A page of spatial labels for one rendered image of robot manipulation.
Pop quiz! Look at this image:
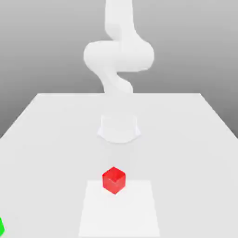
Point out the small red cube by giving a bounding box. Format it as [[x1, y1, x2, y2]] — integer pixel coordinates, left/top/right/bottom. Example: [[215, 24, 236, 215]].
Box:
[[102, 166, 126, 195]]

